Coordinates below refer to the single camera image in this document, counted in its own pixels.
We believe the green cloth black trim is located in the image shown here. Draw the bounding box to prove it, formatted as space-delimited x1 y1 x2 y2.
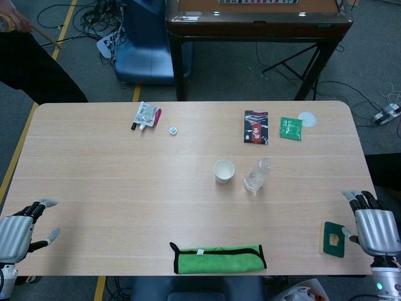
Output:
169 241 268 275

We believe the white plastic bag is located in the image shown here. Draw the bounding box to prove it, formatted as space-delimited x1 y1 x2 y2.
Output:
269 277 328 301

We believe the green sachet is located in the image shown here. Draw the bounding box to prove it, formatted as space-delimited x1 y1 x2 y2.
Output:
279 116 304 142

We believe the black floor cable bundle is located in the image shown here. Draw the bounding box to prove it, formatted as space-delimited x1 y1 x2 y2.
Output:
36 0 126 40

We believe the person in black trousers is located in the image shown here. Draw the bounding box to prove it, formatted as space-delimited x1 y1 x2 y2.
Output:
0 0 88 104

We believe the green sponge pad with hole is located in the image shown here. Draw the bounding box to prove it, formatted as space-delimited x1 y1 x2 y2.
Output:
318 221 346 258

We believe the grey floor power strip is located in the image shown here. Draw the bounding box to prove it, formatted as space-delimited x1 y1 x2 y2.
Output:
372 105 401 125

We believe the mahjong tile row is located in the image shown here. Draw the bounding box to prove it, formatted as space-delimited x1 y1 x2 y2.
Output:
218 0 298 5

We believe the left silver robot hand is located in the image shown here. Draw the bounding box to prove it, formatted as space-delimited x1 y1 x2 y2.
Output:
0 198 60 263

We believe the transparent plastic bottle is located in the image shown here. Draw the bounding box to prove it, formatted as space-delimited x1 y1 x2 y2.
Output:
244 157 273 193

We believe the brown mahjong table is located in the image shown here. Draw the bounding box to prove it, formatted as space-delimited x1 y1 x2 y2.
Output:
165 0 351 102

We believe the wooden stick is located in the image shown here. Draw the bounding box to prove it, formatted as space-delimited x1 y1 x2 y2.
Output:
31 24 63 49

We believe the black red snack packet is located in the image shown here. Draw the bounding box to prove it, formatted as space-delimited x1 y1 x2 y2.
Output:
243 110 269 145

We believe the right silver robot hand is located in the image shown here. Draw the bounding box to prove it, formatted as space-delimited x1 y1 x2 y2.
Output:
341 189 401 258

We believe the white round lid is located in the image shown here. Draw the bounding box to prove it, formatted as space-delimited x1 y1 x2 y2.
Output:
298 112 318 129

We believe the white power strip with plugs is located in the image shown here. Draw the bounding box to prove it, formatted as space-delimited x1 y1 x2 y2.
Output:
96 33 122 60

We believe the white paper cup blue flower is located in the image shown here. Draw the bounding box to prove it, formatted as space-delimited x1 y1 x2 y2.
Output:
214 159 236 184

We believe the silver white spout pouch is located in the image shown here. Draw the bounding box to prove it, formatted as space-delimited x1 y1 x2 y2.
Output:
134 101 159 132

